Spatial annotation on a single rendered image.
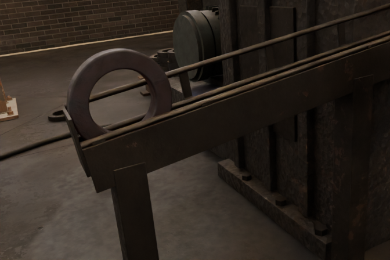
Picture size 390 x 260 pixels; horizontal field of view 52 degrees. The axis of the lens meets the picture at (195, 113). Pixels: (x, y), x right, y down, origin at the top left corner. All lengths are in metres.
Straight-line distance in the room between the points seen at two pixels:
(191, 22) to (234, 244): 1.15
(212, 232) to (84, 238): 0.46
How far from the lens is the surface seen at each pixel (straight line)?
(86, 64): 0.70
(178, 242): 1.43
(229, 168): 1.72
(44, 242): 1.59
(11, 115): 3.18
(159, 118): 0.72
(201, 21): 2.08
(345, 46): 1.02
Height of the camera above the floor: 0.83
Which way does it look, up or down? 18 degrees down
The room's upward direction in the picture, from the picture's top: 5 degrees counter-clockwise
